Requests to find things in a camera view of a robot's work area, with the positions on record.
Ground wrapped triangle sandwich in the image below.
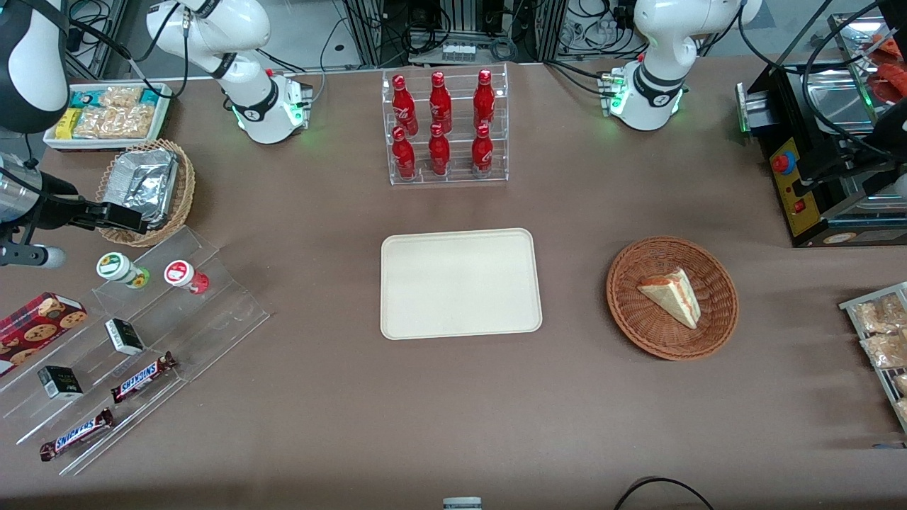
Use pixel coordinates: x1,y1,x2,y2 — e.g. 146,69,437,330
636,266,702,330

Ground light wicker basket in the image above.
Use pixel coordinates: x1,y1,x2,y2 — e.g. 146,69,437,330
94,138,196,248

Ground black floor cable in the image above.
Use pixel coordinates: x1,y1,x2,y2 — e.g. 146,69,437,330
612,476,718,510

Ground red food pieces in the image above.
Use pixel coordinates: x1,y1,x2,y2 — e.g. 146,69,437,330
867,34,907,103

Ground clear acrylic bottle rack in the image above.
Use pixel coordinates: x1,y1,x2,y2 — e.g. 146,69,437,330
381,63,510,187

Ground white plastic snack bin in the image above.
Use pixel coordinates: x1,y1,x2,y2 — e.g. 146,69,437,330
43,81,174,152

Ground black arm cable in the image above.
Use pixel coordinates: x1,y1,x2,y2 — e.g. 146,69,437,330
65,0,191,100

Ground small black box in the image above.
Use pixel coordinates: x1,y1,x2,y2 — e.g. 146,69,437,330
37,365,84,402
104,317,146,356

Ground beige plastic tray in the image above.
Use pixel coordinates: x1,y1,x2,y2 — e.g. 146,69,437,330
380,227,543,341

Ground brown round wicker basket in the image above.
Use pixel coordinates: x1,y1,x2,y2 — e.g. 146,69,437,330
605,235,740,362

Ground snickers bar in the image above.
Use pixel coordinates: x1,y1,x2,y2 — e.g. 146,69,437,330
110,351,178,404
39,407,115,463

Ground clear bag of snacks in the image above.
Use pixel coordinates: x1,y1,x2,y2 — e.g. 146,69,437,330
860,331,907,370
852,293,907,335

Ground red cola bottle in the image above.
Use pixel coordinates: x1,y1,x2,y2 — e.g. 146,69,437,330
429,71,453,135
391,74,419,137
473,69,496,130
391,126,417,180
471,124,495,179
427,123,452,177

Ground wire rack tray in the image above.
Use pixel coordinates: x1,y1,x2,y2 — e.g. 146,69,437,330
838,281,907,434

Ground clear rice cracker bag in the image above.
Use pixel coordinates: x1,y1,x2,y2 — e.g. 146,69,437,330
73,86,155,140

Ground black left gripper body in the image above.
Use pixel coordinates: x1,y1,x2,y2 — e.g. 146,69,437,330
806,135,896,187

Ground green lid yogurt cup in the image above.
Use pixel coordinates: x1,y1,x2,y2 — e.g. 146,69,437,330
96,251,151,290

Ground red cookie box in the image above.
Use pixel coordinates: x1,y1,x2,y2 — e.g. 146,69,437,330
0,292,89,378

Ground black appliance with yellow panel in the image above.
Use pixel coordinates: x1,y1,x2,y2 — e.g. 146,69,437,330
736,13,907,249

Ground clear acrylic stepped shelf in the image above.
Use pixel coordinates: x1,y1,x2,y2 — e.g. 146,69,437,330
0,225,271,477

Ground silver foil container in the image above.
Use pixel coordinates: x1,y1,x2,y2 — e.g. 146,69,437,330
105,148,179,229

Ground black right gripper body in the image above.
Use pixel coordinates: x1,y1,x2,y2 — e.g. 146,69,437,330
28,174,108,232

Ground aluminium frame rail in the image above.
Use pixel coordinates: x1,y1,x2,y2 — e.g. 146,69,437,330
67,0,130,80

